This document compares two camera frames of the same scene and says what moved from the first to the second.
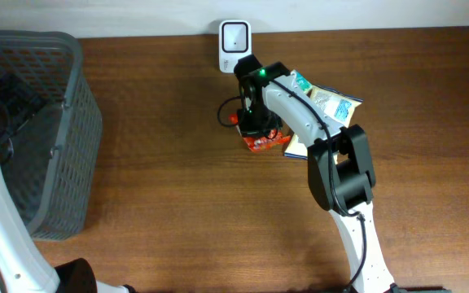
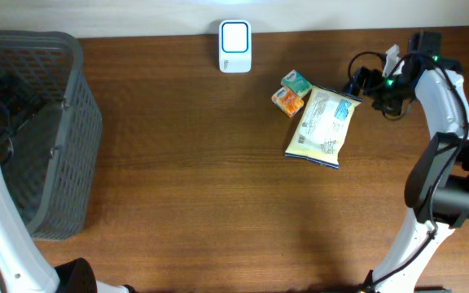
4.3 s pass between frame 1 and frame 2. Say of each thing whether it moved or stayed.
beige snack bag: stayed
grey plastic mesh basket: stayed
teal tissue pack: stayed
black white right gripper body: moved
